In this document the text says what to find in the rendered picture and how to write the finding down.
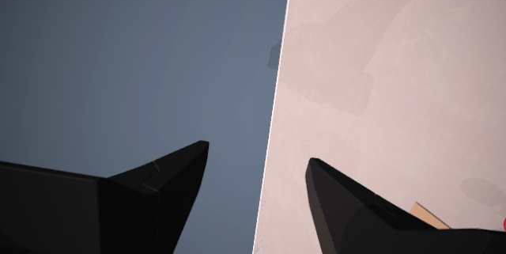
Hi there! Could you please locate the tan rectangular board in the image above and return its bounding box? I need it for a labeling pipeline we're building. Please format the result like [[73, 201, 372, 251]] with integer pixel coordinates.
[[410, 203, 451, 229]]

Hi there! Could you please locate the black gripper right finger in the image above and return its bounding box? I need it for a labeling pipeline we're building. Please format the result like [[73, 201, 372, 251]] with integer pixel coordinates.
[[305, 157, 506, 254]]

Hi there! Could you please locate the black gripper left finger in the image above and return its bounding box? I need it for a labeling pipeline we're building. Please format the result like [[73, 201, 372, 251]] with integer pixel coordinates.
[[0, 140, 209, 254]]

